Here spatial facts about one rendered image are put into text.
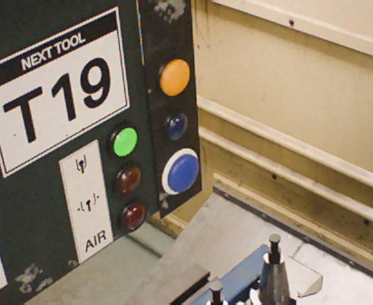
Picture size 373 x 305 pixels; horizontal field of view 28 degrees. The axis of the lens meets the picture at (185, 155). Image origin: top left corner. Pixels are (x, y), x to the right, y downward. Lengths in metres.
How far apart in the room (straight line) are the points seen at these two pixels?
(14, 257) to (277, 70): 1.06
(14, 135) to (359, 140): 1.05
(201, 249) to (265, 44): 0.52
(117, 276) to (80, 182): 1.51
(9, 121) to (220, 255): 1.30
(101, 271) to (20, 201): 1.55
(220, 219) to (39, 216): 1.28
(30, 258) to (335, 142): 1.04
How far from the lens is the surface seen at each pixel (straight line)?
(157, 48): 0.48
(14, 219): 0.46
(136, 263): 2.01
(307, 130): 1.49
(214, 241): 1.71
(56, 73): 0.43
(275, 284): 0.98
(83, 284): 1.98
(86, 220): 0.50
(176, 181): 0.54
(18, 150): 0.44
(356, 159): 1.45
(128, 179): 0.50
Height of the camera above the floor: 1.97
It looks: 36 degrees down
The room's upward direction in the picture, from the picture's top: 4 degrees counter-clockwise
